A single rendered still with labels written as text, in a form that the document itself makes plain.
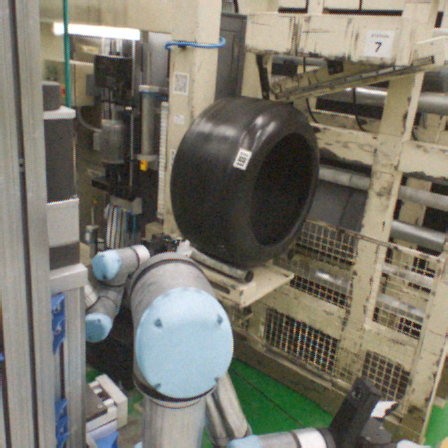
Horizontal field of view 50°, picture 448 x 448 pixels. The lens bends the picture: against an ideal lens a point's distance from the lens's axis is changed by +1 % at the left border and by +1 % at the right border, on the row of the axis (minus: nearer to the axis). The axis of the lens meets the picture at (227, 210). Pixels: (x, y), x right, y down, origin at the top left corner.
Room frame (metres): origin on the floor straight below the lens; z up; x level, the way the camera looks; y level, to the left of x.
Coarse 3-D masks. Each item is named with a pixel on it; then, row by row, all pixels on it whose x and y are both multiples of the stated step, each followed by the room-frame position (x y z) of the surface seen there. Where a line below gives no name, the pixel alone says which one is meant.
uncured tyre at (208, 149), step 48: (240, 96) 1.73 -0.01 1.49; (192, 144) 1.53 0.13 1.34; (240, 144) 1.45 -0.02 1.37; (288, 144) 1.91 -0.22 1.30; (192, 192) 1.47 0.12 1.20; (240, 192) 1.41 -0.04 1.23; (288, 192) 1.90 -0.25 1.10; (192, 240) 1.55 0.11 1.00; (240, 240) 1.43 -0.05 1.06; (288, 240) 1.67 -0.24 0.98
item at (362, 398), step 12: (360, 384) 0.65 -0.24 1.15; (372, 384) 0.66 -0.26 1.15; (348, 396) 0.66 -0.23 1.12; (360, 396) 0.64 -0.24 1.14; (372, 396) 0.63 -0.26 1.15; (348, 408) 0.64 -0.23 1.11; (360, 408) 0.62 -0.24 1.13; (372, 408) 0.63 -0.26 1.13; (336, 420) 0.64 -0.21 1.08; (348, 420) 0.63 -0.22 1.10; (360, 420) 0.62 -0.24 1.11; (336, 432) 0.63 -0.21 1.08; (348, 432) 0.61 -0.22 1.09; (360, 432) 0.62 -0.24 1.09; (336, 444) 0.61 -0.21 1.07; (348, 444) 0.61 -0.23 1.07
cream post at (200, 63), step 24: (192, 0) 1.79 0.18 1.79; (216, 0) 1.84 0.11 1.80; (192, 24) 1.78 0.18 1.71; (216, 24) 1.85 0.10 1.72; (192, 48) 1.78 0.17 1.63; (216, 48) 1.86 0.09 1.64; (192, 72) 1.77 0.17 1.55; (216, 72) 1.87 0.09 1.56; (192, 96) 1.77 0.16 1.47; (168, 120) 1.84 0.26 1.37; (192, 120) 1.77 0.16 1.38; (168, 144) 1.84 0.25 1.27; (168, 168) 1.83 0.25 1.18; (168, 192) 1.83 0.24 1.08; (168, 216) 1.83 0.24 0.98
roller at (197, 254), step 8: (192, 248) 1.66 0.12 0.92; (192, 256) 1.64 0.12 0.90; (200, 256) 1.62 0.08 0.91; (208, 256) 1.60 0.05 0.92; (216, 256) 1.60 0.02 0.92; (208, 264) 1.59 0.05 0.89; (216, 264) 1.57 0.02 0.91; (224, 264) 1.55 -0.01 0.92; (232, 264) 1.55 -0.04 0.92; (224, 272) 1.55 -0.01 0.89; (232, 272) 1.52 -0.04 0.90; (240, 272) 1.51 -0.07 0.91; (248, 272) 1.50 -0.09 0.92; (248, 280) 1.49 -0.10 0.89
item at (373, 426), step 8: (368, 424) 0.66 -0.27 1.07; (376, 424) 0.66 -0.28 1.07; (320, 432) 0.62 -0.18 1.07; (328, 432) 0.62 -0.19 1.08; (368, 432) 0.64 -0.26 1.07; (376, 432) 0.64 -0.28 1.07; (384, 432) 0.64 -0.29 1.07; (328, 440) 0.61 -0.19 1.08; (360, 440) 0.62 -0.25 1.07; (368, 440) 0.62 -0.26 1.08; (376, 440) 0.62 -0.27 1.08; (384, 440) 0.62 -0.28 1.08
